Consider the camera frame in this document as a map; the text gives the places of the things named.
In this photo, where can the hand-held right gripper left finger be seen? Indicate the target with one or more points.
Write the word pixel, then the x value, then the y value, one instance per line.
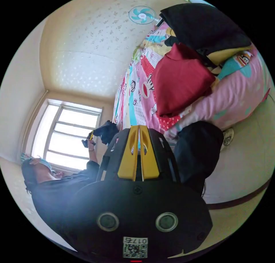
pixel 129 159

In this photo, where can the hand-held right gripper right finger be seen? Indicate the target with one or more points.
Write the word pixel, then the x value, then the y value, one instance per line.
pixel 148 162

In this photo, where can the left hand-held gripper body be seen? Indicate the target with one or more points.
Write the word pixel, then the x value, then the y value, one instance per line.
pixel 84 143

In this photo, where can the black pants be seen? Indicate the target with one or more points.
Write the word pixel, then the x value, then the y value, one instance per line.
pixel 107 132

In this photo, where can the person's left forearm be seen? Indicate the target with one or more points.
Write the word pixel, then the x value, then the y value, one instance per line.
pixel 93 156

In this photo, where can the person's left hand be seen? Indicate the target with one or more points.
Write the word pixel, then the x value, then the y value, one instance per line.
pixel 92 146

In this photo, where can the window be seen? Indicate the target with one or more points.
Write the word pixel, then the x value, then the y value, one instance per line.
pixel 71 134

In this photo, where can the person's body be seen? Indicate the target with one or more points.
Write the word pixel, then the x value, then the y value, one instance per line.
pixel 64 192

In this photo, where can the bed with printed quilt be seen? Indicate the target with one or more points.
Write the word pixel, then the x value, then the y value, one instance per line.
pixel 139 91

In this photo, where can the pile of clothes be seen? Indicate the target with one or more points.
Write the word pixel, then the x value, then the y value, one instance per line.
pixel 182 80

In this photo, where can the teal wall fan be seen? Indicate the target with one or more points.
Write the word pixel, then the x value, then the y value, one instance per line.
pixel 141 14

